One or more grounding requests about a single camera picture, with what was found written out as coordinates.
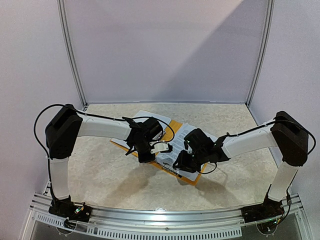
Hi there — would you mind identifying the aluminium frame post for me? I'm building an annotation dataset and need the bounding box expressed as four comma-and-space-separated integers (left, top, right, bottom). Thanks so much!
56, 0, 88, 108
245, 0, 275, 108

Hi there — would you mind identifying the chrome side folder clip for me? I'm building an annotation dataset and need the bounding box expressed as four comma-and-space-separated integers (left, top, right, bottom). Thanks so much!
161, 162, 182, 178

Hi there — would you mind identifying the right aluminium frame post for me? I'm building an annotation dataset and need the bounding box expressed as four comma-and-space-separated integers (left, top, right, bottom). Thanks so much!
245, 0, 275, 108

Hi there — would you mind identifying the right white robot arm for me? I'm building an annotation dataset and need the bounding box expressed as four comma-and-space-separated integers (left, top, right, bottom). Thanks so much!
173, 111, 315, 218

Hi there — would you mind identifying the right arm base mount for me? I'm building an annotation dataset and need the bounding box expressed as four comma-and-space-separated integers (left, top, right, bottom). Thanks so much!
240, 195, 292, 225

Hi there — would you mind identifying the left aluminium frame post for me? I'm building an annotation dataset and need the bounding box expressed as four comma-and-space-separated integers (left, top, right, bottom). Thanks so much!
56, 0, 88, 108

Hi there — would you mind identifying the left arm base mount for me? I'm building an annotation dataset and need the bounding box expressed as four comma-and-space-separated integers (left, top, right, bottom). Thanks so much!
48, 196, 93, 223

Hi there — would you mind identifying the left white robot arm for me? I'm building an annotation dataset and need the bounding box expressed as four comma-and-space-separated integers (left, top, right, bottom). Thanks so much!
45, 104, 163, 217

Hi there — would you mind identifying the chrome folder spring clip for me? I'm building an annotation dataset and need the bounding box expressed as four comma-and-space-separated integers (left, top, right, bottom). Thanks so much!
153, 129, 166, 141

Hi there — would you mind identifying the aluminium front rail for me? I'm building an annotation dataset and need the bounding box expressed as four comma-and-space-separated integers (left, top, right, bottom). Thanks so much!
22, 194, 311, 240

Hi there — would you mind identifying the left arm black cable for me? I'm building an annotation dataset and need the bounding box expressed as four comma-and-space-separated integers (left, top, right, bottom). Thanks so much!
33, 103, 68, 158

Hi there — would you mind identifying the stack of printed papers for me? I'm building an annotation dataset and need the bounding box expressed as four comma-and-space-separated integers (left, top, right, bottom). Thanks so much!
155, 122, 218, 181

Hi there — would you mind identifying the orange file folder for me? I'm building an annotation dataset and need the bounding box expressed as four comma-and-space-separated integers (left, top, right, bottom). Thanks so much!
109, 119, 208, 187

